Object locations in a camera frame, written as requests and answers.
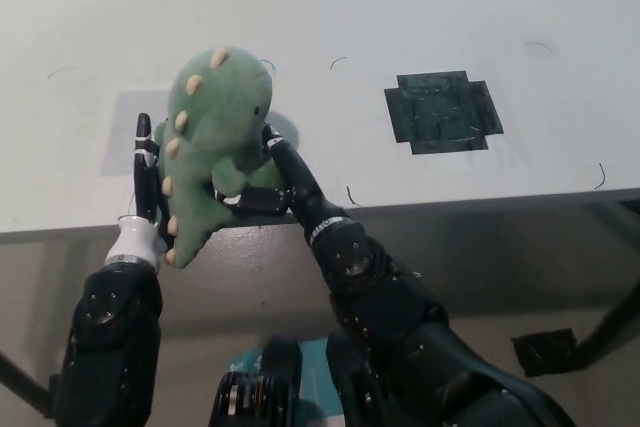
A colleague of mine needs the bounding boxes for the robot torso black teal blocks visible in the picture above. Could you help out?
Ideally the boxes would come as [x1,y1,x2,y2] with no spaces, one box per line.
[214,332,396,427]

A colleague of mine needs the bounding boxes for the green plush dinosaur toy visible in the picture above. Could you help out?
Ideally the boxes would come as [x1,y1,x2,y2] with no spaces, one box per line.
[152,46,296,269]

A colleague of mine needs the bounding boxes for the robot left five-finger hand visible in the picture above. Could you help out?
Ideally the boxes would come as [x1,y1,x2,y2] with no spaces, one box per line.
[105,112,169,273]

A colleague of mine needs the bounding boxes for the black tape square patch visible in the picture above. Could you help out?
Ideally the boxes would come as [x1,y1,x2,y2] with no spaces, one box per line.
[383,69,504,157]

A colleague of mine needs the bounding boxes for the robot right five-finger hand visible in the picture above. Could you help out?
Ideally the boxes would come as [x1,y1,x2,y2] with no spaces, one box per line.
[213,122,351,246]

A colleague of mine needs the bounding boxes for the black table leg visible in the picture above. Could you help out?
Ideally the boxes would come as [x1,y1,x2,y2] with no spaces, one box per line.
[572,280,640,364]
[0,349,57,419]

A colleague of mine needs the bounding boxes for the grey tape square patch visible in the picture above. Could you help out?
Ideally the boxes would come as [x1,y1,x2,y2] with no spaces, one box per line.
[102,89,172,176]

